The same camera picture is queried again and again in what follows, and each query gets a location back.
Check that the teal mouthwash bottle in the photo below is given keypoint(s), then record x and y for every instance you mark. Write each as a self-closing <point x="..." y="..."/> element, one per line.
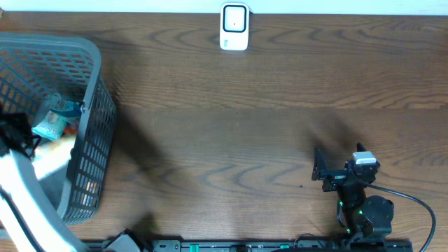
<point x="63" y="107"/>

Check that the mint green snack packet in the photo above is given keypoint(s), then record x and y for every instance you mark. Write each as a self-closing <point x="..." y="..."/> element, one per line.
<point x="51" y="127"/>

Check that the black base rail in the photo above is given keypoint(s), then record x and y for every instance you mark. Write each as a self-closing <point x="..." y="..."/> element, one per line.
<point x="131" y="241"/>

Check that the grey plastic shopping basket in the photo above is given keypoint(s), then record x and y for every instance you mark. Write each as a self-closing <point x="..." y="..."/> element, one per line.
<point x="36" y="66"/>

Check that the white barcode scanner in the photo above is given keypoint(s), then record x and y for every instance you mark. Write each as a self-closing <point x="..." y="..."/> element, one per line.
<point x="234" y="26"/>

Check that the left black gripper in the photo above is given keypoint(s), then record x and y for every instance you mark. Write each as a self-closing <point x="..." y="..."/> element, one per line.
<point x="18" y="120"/>

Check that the yellow snack bag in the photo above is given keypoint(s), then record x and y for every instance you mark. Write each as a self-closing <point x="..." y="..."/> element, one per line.
<point x="52" y="156"/>

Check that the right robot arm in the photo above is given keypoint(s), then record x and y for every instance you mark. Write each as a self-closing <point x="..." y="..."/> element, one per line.
<point x="366" y="218"/>

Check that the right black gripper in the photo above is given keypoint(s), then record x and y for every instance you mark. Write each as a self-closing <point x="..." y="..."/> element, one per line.
<point x="335" y="177"/>

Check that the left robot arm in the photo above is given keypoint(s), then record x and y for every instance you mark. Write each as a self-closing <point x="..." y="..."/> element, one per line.
<point x="26" y="212"/>

